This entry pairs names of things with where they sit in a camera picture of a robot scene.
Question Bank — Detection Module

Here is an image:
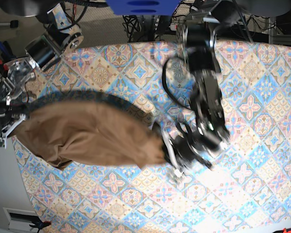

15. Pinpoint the brown t-shirt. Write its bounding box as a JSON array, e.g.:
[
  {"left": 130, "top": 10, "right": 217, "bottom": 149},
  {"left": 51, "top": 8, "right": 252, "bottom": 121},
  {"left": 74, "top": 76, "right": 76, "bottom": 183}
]
[{"left": 12, "top": 100, "right": 166, "bottom": 169}]

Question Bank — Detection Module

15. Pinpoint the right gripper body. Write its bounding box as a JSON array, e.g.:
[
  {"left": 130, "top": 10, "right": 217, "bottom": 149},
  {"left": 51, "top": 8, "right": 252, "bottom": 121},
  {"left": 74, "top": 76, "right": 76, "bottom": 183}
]
[{"left": 0, "top": 111, "right": 27, "bottom": 148}]

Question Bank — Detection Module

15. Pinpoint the white floor vent box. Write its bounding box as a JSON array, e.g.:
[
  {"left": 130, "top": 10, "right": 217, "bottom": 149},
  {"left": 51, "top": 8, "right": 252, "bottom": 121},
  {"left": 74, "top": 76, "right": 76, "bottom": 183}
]
[{"left": 3, "top": 207, "right": 39, "bottom": 233}]

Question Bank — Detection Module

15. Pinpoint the red clamp bottom edge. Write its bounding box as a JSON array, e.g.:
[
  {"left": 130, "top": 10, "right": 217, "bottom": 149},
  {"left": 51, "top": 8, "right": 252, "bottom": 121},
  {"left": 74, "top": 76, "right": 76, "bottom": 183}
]
[{"left": 279, "top": 228, "right": 291, "bottom": 233}]

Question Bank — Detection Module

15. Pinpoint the red black clamp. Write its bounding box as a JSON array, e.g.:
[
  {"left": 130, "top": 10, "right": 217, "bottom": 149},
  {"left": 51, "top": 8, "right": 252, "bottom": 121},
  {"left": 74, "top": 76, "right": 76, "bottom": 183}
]
[{"left": 0, "top": 59, "right": 9, "bottom": 78}]

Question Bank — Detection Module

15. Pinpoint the patterned tablecloth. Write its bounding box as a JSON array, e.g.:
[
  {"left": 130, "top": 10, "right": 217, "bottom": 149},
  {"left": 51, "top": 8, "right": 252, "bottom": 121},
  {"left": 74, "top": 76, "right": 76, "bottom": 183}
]
[{"left": 13, "top": 41, "right": 291, "bottom": 233}]

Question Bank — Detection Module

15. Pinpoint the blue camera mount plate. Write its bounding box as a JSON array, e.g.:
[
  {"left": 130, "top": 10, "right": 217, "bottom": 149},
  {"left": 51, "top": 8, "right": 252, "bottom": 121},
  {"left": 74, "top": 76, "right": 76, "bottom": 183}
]
[{"left": 106, "top": 0, "right": 180, "bottom": 16}]

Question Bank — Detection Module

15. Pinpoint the orange black spring clamp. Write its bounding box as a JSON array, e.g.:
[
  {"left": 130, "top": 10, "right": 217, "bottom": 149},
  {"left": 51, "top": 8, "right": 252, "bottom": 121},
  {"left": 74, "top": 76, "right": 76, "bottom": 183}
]
[{"left": 29, "top": 220, "right": 51, "bottom": 231}]

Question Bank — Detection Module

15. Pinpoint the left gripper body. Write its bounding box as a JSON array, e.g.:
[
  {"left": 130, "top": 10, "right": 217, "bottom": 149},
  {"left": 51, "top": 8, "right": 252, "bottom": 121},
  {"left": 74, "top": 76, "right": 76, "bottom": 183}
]
[{"left": 162, "top": 131, "right": 212, "bottom": 182}]

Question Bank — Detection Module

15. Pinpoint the black floor block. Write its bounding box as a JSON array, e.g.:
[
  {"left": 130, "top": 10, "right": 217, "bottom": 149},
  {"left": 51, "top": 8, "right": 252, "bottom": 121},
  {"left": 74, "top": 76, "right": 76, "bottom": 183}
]
[{"left": 10, "top": 20, "right": 19, "bottom": 29}]

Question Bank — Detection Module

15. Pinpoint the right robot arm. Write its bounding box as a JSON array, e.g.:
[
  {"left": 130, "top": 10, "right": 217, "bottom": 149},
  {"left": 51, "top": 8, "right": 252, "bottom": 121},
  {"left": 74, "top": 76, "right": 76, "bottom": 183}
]
[{"left": 0, "top": 0, "right": 83, "bottom": 148}]

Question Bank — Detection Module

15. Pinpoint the black power strip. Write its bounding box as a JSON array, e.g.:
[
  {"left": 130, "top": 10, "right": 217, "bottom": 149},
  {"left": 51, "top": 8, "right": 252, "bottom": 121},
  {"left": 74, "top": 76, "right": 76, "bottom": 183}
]
[{"left": 169, "top": 23, "right": 185, "bottom": 32}]

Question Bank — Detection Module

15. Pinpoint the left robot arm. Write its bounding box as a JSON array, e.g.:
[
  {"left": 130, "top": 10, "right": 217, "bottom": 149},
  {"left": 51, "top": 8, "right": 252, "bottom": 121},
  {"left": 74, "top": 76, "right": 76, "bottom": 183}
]
[{"left": 160, "top": 0, "right": 237, "bottom": 183}]

